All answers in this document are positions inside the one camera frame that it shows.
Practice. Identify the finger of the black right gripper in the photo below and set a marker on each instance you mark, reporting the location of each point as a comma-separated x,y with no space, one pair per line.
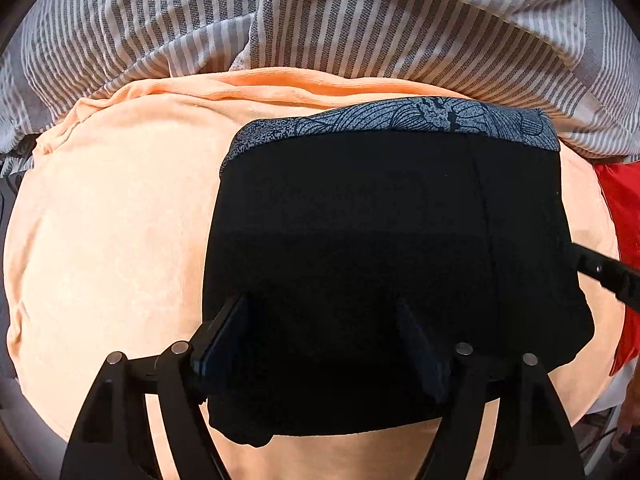
623,281

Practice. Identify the grey white striped duvet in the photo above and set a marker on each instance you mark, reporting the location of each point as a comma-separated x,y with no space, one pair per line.
578,60

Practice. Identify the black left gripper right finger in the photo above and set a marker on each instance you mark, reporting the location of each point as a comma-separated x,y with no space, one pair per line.
467,358

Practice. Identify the black pants with patterned lining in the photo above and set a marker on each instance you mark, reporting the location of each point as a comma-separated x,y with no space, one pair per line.
365,243

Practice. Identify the red cloth item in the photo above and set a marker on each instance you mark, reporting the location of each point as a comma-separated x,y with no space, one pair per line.
620,185

